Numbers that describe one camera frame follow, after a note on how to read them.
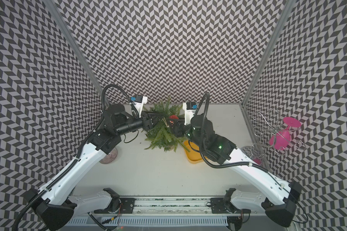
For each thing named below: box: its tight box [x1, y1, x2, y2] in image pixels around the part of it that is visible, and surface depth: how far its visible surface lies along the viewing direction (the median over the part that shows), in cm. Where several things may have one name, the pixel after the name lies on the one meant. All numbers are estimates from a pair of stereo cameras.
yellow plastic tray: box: [184, 139, 204, 164], surface depth 75 cm
